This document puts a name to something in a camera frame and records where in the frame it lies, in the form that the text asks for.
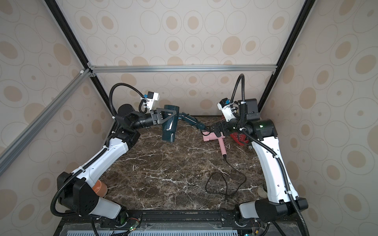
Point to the pink hair dryer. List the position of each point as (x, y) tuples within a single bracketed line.
[(207, 136)]

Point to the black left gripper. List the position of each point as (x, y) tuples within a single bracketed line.
[(157, 117)]

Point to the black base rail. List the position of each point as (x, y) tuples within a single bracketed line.
[(177, 223)]

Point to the black right corner post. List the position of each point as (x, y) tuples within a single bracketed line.
[(296, 30)]

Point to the silver aluminium rail left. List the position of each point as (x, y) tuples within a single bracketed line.
[(21, 142)]

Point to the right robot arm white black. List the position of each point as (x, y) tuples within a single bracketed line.
[(241, 116)]

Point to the red polka dot toaster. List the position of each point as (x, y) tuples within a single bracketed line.
[(240, 139)]

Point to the black corner frame post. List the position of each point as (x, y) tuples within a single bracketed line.
[(76, 46)]

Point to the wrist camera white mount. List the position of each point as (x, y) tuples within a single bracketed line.
[(149, 99), (225, 107)]

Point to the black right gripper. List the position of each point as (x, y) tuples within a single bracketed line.
[(222, 127)]

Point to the orange ceramic mug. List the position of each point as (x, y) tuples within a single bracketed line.
[(100, 189)]

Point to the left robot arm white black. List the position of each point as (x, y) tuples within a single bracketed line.
[(75, 194)]

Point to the dark green hair dryer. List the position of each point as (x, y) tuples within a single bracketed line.
[(169, 129)]

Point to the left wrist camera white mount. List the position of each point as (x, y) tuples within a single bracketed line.
[(149, 99)]

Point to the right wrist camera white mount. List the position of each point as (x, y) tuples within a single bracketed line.
[(225, 107)]

